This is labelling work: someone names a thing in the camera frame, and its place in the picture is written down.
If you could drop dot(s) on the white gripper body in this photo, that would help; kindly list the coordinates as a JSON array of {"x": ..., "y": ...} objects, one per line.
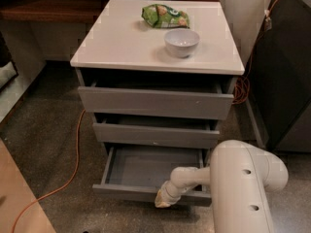
[{"x": 169, "y": 190}]

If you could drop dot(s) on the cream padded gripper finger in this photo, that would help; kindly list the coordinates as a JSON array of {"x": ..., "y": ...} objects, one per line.
[{"x": 162, "y": 200}]

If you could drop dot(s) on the grey bottom drawer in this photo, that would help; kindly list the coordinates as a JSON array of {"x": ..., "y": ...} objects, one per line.
[{"x": 136, "y": 173}]

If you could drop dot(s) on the grey drawer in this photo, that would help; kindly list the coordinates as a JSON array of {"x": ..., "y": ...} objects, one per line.
[
  {"x": 136, "y": 173},
  {"x": 156, "y": 131},
  {"x": 200, "y": 99}
]

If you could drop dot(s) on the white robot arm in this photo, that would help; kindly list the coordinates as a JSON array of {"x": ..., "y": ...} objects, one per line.
[{"x": 239, "y": 176}]

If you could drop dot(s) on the grey middle drawer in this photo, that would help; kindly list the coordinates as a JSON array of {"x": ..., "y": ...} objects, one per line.
[{"x": 156, "y": 131}]

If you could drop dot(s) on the grey top drawer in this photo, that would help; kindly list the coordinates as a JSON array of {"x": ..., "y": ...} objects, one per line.
[{"x": 200, "y": 99}]

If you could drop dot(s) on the grey drawer cabinet white top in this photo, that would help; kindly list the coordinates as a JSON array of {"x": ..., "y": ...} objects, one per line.
[{"x": 121, "y": 46}]

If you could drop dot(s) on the white ceramic bowl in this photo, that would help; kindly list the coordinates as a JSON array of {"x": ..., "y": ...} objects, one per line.
[{"x": 181, "y": 42}]

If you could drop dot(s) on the dark grey side cabinet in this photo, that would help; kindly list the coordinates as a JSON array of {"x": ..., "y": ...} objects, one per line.
[{"x": 280, "y": 78}]

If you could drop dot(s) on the green snack bag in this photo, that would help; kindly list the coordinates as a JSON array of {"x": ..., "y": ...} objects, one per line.
[{"x": 163, "y": 16}]

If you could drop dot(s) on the dark wooden shelf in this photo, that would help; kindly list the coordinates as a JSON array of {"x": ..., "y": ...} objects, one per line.
[{"x": 71, "y": 11}]

